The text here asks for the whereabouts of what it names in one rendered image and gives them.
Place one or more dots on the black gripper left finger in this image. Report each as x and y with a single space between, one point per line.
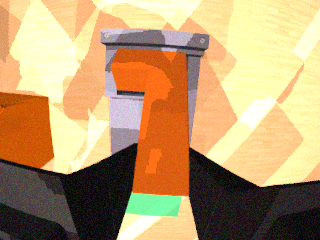
90 203

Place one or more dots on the orange l-shaped part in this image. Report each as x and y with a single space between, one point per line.
162 162

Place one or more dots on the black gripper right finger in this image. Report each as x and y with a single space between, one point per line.
227 207

